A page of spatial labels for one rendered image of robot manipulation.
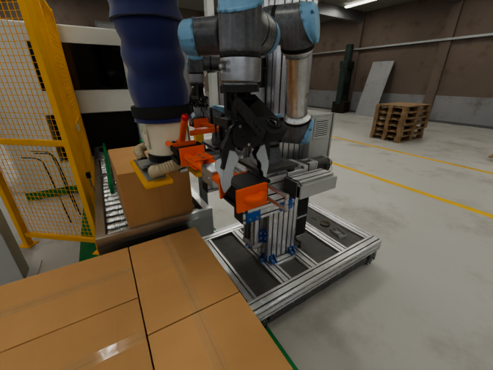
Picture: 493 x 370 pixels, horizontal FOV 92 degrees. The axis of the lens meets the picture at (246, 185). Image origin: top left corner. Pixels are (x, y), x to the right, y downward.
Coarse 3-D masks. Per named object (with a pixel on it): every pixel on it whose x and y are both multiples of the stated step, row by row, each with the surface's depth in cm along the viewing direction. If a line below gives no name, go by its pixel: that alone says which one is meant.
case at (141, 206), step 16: (112, 160) 150; (128, 160) 150; (128, 176) 131; (176, 176) 146; (128, 192) 134; (144, 192) 139; (160, 192) 144; (176, 192) 150; (128, 208) 137; (144, 208) 142; (160, 208) 148; (176, 208) 154; (192, 208) 160; (128, 224) 141
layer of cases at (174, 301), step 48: (192, 240) 141; (0, 288) 109; (48, 288) 109; (96, 288) 109; (144, 288) 109; (192, 288) 109; (0, 336) 88; (48, 336) 88; (96, 336) 88; (144, 336) 88; (192, 336) 88; (240, 336) 88
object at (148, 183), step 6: (144, 156) 103; (132, 162) 105; (138, 168) 98; (138, 174) 92; (144, 174) 91; (144, 180) 87; (150, 180) 85; (156, 180) 86; (162, 180) 86; (168, 180) 87; (144, 186) 84; (150, 186) 84; (156, 186) 85
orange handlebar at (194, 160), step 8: (208, 128) 110; (216, 128) 112; (168, 144) 87; (200, 152) 75; (192, 160) 67; (200, 160) 67; (208, 160) 68; (200, 168) 63; (216, 176) 57; (264, 192) 48; (248, 200) 47; (256, 200) 47; (264, 200) 48
